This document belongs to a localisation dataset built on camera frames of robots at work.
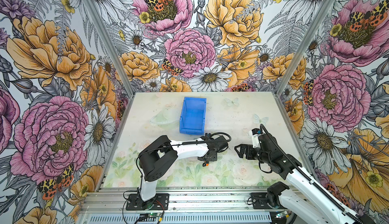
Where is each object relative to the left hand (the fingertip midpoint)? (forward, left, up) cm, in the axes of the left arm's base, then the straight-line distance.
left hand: (206, 159), depth 88 cm
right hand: (-1, -18, +10) cm, 21 cm away
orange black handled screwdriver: (-3, 0, 0) cm, 3 cm away
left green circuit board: (-26, +26, 0) cm, 36 cm away
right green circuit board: (-27, -34, 0) cm, 43 cm away
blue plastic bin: (+31, +8, 0) cm, 32 cm away
